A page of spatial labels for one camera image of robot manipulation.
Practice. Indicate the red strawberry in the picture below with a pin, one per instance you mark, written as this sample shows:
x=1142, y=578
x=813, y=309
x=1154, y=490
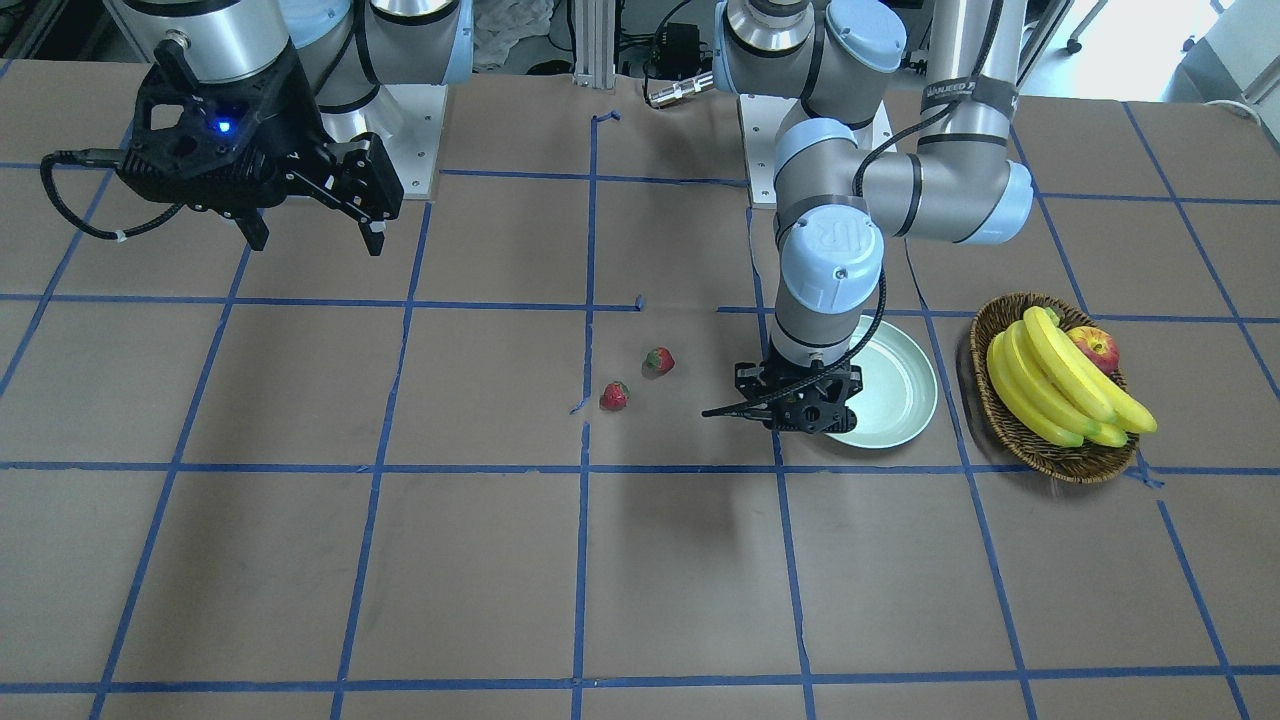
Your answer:
x=615, y=396
x=659, y=361

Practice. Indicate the pale green plate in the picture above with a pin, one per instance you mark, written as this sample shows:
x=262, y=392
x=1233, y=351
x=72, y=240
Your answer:
x=899, y=395

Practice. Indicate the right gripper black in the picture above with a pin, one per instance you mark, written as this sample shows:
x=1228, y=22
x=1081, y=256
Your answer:
x=296, y=117

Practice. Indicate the red apple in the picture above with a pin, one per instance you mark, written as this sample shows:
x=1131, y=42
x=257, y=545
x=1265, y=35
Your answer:
x=1098, y=346

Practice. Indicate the aluminium frame post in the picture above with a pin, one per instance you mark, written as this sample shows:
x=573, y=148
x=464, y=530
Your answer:
x=594, y=42

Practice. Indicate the yellow banana bunch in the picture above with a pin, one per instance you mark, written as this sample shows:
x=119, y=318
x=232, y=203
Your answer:
x=1054, y=391

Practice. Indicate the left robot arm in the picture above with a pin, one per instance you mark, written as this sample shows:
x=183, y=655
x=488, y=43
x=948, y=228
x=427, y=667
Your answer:
x=840, y=195

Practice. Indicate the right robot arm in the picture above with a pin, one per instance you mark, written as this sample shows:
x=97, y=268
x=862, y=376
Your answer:
x=348, y=49

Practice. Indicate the woven wicker basket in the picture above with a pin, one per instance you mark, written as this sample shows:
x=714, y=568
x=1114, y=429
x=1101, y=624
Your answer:
x=1087, y=464

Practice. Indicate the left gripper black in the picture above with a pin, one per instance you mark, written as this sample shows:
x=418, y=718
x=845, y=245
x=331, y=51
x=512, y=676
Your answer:
x=747, y=381

